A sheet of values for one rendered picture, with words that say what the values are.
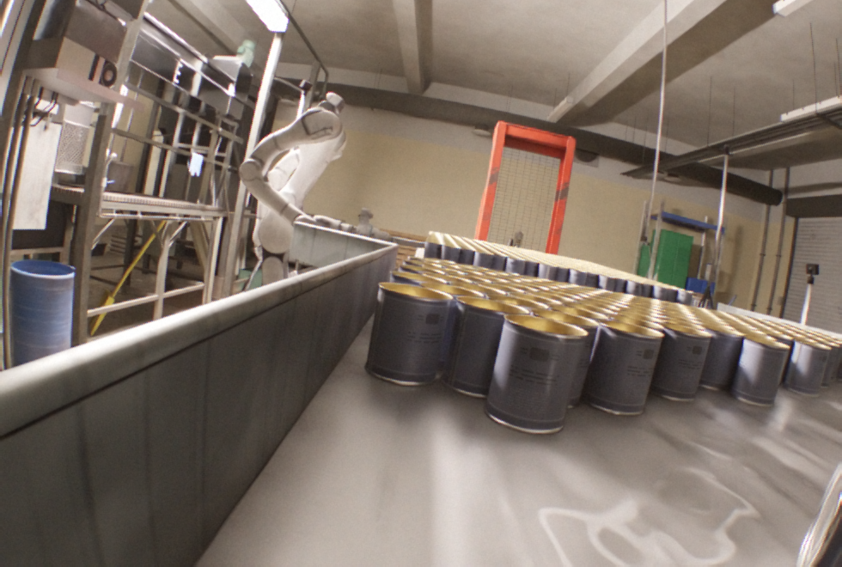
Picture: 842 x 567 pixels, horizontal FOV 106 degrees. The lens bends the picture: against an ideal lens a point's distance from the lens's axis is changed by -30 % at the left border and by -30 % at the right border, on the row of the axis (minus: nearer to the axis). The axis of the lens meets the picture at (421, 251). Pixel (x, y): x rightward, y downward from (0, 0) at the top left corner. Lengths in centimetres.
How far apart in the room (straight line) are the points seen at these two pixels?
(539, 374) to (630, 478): 10
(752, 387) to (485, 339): 38
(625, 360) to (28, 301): 281
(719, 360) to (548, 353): 37
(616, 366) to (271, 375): 31
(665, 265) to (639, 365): 1026
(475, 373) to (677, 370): 25
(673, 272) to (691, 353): 1028
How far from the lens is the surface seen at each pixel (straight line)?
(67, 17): 199
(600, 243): 1136
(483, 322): 39
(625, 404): 45
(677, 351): 54
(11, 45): 197
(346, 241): 114
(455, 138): 1083
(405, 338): 39
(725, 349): 66
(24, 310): 293
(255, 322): 19
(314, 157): 180
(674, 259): 1080
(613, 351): 44
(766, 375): 64
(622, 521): 27
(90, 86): 196
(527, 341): 34
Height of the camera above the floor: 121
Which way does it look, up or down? 2 degrees down
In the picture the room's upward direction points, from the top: 11 degrees clockwise
